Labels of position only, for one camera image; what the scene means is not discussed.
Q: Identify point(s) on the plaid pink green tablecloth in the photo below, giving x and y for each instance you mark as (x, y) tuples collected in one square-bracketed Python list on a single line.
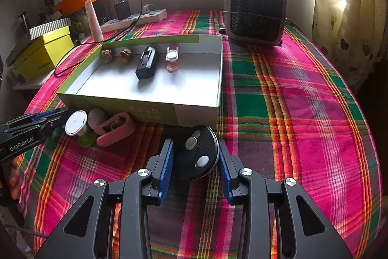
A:
[(285, 111)]

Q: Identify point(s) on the open white green box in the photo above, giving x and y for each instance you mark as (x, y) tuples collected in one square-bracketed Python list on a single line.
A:
[(187, 97)]

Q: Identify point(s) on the black round disc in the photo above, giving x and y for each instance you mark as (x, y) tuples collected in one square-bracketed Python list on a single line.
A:
[(198, 154)]

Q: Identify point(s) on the brown walnut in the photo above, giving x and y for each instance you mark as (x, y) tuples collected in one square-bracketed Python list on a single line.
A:
[(106, 56), (125, 56)]

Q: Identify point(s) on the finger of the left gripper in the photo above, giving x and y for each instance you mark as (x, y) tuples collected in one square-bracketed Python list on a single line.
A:
[(14, 128), (45, 116)]

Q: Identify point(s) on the white power strip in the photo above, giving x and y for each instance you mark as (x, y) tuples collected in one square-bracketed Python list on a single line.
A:
[(150, 17)]

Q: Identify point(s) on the grey black mini heater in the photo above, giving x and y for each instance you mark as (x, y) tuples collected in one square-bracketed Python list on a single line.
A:
[(255, 21)]

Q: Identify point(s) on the pink clip with dial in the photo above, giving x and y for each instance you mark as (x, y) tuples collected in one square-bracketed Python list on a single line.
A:
[(172, 56)]

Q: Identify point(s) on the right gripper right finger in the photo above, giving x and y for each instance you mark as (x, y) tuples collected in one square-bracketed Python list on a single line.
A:
[(228, 169)]

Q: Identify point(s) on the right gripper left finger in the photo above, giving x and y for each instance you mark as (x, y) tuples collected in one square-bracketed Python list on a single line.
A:
[(155, 187)]

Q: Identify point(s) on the person's left hand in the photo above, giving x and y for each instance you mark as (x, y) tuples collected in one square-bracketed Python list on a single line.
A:
[(14, 179)]

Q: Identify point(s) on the black rectangular device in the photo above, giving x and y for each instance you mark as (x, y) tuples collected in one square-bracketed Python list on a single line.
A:
[(148, 62)]

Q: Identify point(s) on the small translucent round jar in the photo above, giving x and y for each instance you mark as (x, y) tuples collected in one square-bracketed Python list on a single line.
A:
[(96, 117)]

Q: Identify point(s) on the cream heart curtain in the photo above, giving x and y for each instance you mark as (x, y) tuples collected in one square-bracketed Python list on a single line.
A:
[(349, 33)]

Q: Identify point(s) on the striped white box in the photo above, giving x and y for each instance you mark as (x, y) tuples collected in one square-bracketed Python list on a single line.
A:
[(38, 31)]

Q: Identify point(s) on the pink carabiner clip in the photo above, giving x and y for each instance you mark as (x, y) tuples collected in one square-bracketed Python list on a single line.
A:
[(114, 129)]

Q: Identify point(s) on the yellow box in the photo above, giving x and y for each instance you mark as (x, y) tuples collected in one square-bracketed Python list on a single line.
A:
[(44, 53)]

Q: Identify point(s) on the white plug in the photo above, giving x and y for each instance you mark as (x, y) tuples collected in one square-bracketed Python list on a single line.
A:
[(148, 8)]

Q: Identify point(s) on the black charger adapter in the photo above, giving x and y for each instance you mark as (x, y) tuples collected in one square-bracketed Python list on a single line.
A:
[(122, 9)]

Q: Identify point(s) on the cream lotion tube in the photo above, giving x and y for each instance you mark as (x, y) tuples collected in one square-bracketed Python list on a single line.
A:
[(93, 22)]

